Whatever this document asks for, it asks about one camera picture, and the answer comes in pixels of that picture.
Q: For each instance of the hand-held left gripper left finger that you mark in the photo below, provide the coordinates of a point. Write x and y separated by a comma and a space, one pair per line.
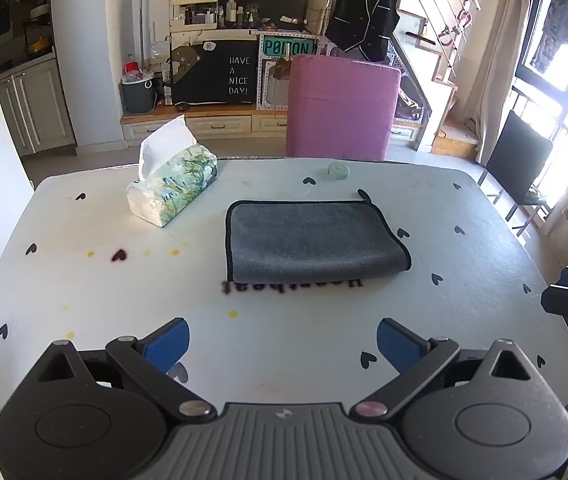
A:
166, 347

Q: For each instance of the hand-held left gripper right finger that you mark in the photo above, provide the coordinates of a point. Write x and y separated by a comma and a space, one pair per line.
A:
399, 347

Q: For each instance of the grey towel with black edge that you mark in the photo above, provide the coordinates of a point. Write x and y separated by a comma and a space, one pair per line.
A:
309, 240

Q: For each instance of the white heart print tablecloth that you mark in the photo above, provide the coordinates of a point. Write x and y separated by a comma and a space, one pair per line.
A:
88, 260

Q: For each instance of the black chair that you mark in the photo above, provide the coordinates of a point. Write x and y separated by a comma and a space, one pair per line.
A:
519, 155

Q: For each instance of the floral tissue pack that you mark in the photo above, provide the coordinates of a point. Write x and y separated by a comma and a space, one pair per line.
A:
178, 180

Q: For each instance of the wooden staircase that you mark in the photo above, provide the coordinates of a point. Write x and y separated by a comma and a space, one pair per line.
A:
456, 135

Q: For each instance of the beige curtain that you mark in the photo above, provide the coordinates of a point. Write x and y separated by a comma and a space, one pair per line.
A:
504, 60

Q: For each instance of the low wooden drawer cabinet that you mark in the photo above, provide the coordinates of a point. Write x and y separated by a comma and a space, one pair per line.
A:
223, 124

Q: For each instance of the pink chair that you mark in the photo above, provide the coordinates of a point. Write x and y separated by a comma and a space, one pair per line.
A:
339, 105

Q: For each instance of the dark grey trash bin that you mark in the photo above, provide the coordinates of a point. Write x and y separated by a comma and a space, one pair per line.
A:
138, 95

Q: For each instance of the cream kitchen cabinet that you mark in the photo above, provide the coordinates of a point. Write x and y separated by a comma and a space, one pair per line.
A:
38, 110

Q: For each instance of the black lettered sign board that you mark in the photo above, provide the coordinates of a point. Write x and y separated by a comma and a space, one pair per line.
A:
213, 75

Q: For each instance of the green sign plate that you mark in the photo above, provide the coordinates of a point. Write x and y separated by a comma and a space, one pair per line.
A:
286, 48

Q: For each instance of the white shelf organizer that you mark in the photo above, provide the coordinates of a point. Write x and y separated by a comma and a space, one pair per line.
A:
193, 12

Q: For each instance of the black vest with white trim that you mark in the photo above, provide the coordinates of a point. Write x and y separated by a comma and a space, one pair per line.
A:
364, 10

